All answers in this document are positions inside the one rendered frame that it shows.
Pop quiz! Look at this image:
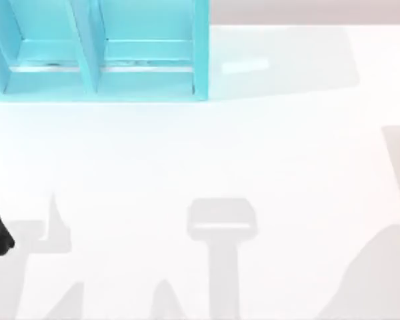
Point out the light blue rack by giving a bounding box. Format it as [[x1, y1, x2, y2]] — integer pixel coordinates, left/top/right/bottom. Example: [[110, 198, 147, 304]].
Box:
[[0, 0, 210, 103]]

